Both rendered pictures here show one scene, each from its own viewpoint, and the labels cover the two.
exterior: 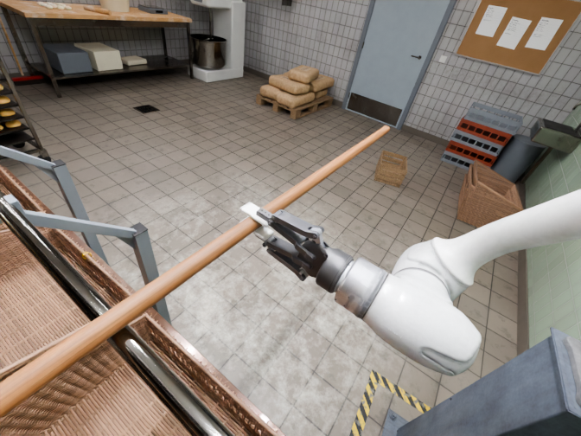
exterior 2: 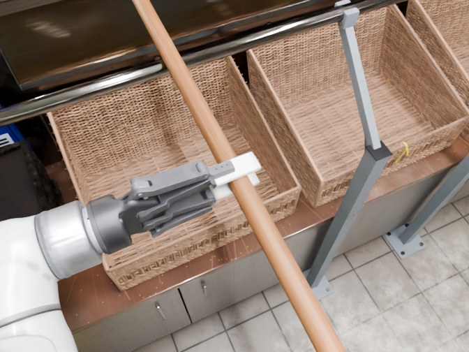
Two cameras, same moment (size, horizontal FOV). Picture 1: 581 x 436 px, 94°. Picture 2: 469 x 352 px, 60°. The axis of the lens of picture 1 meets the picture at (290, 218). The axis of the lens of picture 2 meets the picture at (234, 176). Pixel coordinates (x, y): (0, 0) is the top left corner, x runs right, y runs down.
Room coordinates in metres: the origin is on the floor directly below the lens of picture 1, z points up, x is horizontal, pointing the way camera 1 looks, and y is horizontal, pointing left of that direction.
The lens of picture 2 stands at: (0.59, -0.18, 1.68)
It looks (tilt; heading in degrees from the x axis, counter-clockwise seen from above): 57 degrees down; 127
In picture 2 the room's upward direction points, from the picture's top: straight up
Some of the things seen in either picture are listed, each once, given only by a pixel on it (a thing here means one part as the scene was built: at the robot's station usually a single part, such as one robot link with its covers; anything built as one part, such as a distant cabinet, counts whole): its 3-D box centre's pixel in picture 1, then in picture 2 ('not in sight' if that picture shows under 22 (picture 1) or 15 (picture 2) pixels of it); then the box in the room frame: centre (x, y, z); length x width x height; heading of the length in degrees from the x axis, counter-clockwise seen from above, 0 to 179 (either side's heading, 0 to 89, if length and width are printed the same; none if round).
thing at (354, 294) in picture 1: (358, 285); (73, 237); (0.30, -0.14, 1.19); 0.09 x 0.06 x 0.09; 152
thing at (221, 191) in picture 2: (256, 227); (234, 183); (0.41, 0.06, 1.17); 0.07 x 0.03 x 0.01; 62
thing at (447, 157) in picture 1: (465, 158); not in sight; (3.83, -2.30, 0.08); 0.60 x 0.40 x 0.15; 64
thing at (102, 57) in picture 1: (98, 56); not in sight; (4.15, 3.21, 0.35); 0.50 x 0.36 x 0.24; 63
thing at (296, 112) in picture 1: (296, 99); not in sight; (4.91, 0.31, 0.07); 1.20 x 0.80 x 0.14; 152
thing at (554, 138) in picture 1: (545, 144); not in sight; (3.10, -2.55, 0.69); 0.46 x 0.36 x 0.94; 152
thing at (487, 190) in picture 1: (493, 189); not in sight; (2.55, -1.95, 0.32); 0.56 x 0.49 x 0.28; 160
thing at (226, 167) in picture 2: (269, 214); (216, 168); (0.39, 0.04, 1.23); 0.05 x 0.01 x 0.03; 62
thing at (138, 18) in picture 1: (117, 48); not in sight; (4.40, 3.07, 0.45); 2.20 x 0.80 x 0.90; 152
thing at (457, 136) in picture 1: (477, 138); not in sight; (3.84, -2.29, 0.38); 0.60 x 0.40 x 0.15; 60
